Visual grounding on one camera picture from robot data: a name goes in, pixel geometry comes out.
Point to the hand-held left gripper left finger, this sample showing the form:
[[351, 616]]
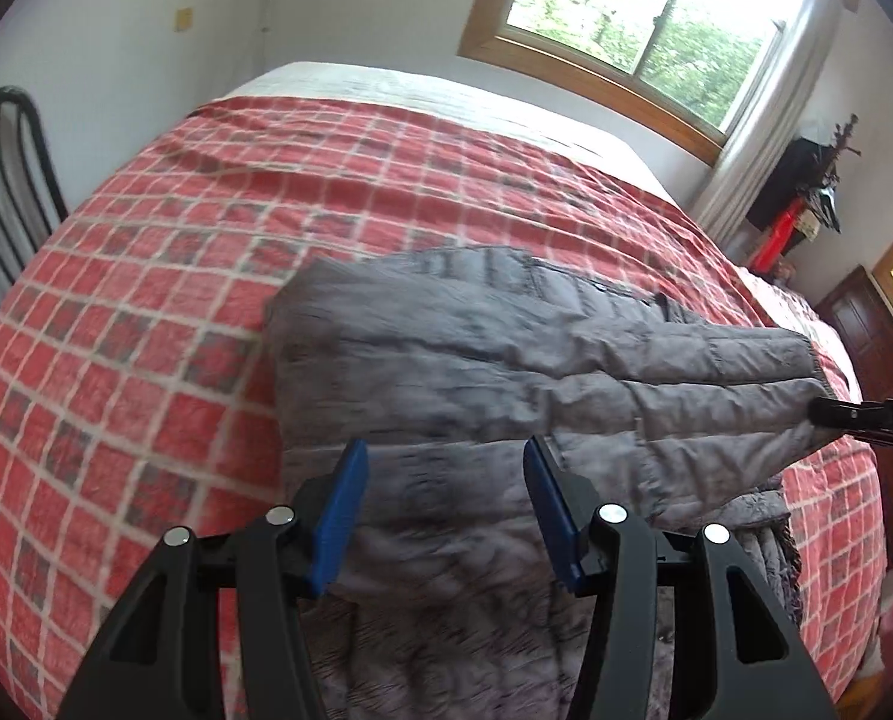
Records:
[[338, 517]]

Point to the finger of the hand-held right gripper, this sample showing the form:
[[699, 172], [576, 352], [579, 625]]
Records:
[[851, 414]]

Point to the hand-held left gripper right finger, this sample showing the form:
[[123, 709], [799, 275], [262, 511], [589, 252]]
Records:
[[555, 511]]

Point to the grey quilted jacket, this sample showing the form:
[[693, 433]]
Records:
[[491, 360]]

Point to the dark wooden cabinet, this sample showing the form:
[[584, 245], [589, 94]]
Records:
[[866, 330]]

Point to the red plaid blanket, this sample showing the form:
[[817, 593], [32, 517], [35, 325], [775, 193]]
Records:
[[154, 315]]

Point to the white curtain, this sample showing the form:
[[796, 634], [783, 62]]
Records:
[[761, 150]]

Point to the white bed sheet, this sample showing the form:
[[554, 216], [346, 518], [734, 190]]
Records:
[[416, 86]]

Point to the black metal chair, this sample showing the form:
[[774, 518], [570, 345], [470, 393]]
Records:
[[38, 136]]

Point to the yellow wall switch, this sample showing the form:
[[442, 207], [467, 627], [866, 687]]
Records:
[[184, 20]]

